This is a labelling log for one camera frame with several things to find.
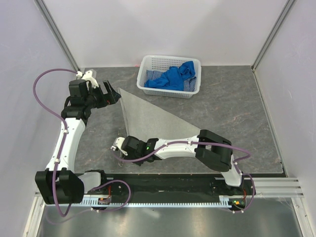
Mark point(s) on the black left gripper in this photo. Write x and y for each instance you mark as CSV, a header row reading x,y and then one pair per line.
x,y
111,97

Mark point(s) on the blue checkered cloth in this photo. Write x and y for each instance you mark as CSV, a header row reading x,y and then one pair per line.
x,y
153,74

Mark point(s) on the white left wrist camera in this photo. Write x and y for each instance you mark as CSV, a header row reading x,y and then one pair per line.
x,y
89,75

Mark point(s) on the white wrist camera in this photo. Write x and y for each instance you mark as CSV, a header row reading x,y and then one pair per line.
x,y
89,75
117,144

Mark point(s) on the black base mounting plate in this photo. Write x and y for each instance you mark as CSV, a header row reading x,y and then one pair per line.
x,y
212,185

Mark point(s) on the blue towel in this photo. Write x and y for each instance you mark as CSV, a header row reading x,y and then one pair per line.
x,y
172,76

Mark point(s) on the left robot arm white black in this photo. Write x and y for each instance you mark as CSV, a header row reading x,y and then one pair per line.
x,y
58,182

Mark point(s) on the white perforated plastic basket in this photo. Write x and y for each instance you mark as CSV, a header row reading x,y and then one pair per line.
x,y
153,66

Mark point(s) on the aluminium corner frame post left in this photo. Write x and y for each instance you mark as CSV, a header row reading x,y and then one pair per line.
x,y
56,32

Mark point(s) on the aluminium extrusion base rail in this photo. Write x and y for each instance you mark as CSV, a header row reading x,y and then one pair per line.
x,y
284,187

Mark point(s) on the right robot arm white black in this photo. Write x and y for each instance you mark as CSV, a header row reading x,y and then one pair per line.
x,y
212,150

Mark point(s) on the aluminium corner frame post right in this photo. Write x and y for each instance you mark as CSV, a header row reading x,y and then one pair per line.
x,y
273,33

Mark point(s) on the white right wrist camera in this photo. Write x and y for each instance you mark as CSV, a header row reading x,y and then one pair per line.
x,y
117,144

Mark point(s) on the slotted cable duct rail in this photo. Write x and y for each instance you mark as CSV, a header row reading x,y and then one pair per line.
x,y
160,199

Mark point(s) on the grey cloth napkin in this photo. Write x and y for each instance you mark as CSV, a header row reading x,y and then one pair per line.
x,y
144,120

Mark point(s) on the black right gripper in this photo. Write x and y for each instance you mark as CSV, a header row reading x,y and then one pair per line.
x,y
127,156

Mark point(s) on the aluminium corner frame post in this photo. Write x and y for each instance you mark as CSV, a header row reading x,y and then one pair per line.
x,y
273,33
56,32

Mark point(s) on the silver metal fork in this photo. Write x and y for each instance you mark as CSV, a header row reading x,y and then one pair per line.
x,y
121,155

